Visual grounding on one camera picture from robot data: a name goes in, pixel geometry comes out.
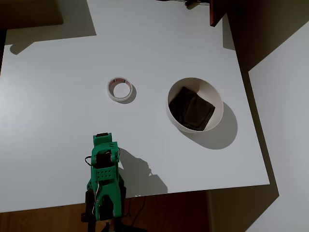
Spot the white masking tape roll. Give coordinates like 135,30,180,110
106,76,133,102

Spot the dark brown furniture piece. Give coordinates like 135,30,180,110
0,0,65,30

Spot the white round bowl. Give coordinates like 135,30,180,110
165,77,225,133

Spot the brown wooden board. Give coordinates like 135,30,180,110
209,0,229,28

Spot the dark folded cloth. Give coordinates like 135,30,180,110
168,86,216,132

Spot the light wooden block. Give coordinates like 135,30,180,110
95,218,113,232

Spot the thin black cable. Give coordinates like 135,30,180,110
125,196,146,218

